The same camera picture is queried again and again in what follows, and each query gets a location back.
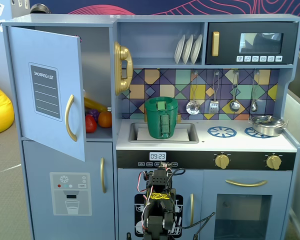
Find blue shopping list cabinet door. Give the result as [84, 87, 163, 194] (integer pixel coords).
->
[6, 25, 87, 163]

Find blue dishwasher door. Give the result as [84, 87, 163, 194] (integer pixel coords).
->
[117, 167, 204, 240]

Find blue toy kitchen cabinet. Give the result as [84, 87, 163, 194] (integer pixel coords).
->
[1, 13, 300, 240]

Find blue oven door with window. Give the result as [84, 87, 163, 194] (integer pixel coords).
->
[202, 169, 293, 240]

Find black toy microwave door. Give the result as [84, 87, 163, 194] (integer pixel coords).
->
[205, 22, 299, 66]

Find blue ice dispenser fridge door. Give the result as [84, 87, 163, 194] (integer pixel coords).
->
[22, 140, 115, 240]

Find green printed plastic pot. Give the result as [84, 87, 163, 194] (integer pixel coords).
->
[144, 96, 178, 140]

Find grey toy sink basin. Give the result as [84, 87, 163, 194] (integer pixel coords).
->
[128, 121, 200, 144]

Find metal slotted skimmer spoon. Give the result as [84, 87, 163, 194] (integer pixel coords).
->
[186, 71, 201, 116]

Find toy orange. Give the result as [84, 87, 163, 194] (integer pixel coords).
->
[97, 111, 113, 129]

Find purple toy grapes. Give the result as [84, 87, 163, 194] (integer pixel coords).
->
[86, 109, 101, 123]

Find yellow toy banana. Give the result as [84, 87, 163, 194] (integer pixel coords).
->
[83, 96, 108, 113]

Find red toy strawberry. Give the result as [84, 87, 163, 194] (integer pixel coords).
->
[84, 114, 98, 134]

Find metal slotted spatula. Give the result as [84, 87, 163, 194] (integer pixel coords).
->
[208, 71, 220, 115]

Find gold toy telephone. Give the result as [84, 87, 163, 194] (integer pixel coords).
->
[113, 41, 134, 96]

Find white toy plate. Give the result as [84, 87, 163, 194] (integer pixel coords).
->
[181, 34, 194, 65]
[190, 34, 203, 65]
[174, 34, 186, 65]

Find gold stove knob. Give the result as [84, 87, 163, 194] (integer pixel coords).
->
[265, 154, 282, 171]
[214, 154, 230, 170]

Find metal ladle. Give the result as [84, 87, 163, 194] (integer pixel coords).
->
[229, 70, 242, 113]

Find steel pot with lid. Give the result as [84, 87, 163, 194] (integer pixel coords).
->
[248, 114, 289, 138]

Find grey office partition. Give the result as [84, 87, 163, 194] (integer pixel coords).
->
[284, 51, 300, 240]

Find yellow beanbag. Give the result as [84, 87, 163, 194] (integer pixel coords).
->
[0, 80, 15, 137]

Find dark round object behind kitchen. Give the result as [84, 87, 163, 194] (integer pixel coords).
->
[29, 3, 51, 15]

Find gold fridge door handle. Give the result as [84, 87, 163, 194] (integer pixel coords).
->
[100, 156, 107, 194]

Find gold curved shopping door handle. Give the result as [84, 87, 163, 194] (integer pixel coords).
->
[64, 94, 78, 143]

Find gold dishwasher door handle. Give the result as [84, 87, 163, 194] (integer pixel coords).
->
[189, 193, 195, 226]

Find gold microwave door handle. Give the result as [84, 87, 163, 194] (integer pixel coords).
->
[211, 31, 220, 57]

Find black cable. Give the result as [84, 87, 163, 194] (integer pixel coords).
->
[174, 211, 216, 240]

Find gold oven door handle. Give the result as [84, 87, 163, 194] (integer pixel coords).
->
[225, 179, 268, 188]

